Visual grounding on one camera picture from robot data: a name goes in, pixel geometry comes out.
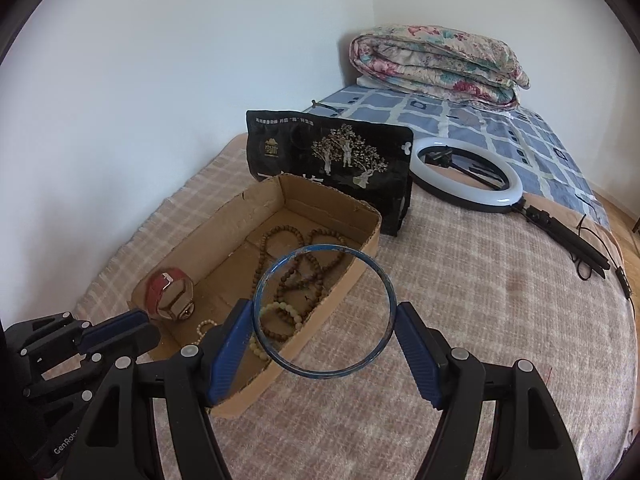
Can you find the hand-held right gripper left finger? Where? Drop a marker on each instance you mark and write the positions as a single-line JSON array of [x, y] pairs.
[[230, 350]]

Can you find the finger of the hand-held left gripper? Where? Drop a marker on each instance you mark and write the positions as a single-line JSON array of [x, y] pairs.
[[135, 345], [115, 325]]

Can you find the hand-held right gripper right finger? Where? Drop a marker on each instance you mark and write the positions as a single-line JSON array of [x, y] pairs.
[[417, 355]]

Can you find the cardboard box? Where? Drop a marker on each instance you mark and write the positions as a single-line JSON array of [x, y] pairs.
[[240, 400]]

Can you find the blue bangle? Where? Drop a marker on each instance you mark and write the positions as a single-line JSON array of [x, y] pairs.
[[325, 248]]

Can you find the pink plaid blanket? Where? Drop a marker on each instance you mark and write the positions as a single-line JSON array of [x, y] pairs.
[[500, 335]]

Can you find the small black box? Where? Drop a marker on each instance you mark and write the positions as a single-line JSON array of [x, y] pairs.
[[397, 215]]

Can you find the black folded tripod stand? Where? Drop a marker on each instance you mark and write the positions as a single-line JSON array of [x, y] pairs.
[[570, 240]]

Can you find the black printed bag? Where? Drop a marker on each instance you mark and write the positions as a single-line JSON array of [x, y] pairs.
[[300, 145]]

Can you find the blue patterned bed sheet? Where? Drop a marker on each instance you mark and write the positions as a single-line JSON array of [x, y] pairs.
[[500, 125]]

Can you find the white pillow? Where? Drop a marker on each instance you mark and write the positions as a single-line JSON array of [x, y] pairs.
[[370, 82]]

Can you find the folded floral quilt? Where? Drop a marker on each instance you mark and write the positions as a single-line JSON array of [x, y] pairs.
[[440, 60]]

